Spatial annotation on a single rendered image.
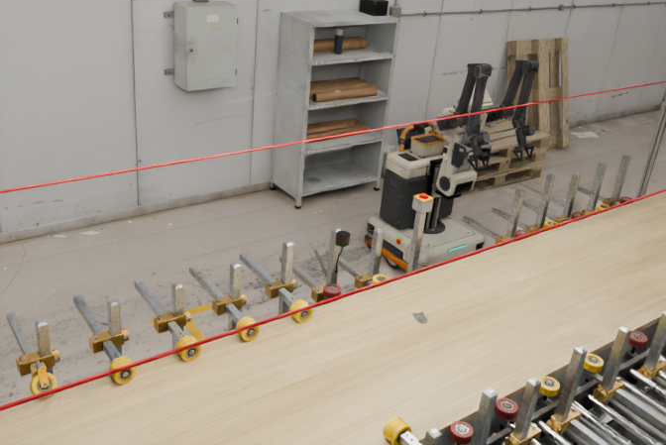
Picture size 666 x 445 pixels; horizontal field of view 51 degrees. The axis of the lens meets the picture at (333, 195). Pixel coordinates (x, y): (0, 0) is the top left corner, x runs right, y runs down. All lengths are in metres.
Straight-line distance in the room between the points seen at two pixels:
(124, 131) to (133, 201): 0.59
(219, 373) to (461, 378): 0.90
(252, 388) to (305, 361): 0.25
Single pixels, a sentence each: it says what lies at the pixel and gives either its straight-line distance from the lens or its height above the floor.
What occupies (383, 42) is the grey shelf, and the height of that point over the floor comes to 1.32.
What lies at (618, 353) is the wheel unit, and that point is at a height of 1.04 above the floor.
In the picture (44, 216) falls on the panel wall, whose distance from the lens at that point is 5.44.
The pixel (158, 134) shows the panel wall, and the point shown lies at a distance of 5.49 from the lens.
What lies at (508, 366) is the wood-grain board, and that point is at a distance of 2.87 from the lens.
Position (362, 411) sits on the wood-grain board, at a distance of 2.52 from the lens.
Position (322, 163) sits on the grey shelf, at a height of 0.16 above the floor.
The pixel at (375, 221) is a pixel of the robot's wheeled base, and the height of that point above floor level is 0.27.
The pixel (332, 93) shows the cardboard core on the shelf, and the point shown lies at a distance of 5.70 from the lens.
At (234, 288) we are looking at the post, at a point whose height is 1.02.
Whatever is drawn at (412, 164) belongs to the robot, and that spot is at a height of 0.81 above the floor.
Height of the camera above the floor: 2.58
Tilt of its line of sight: 25 degrees down
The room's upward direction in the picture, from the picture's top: 6 degrees clockwise
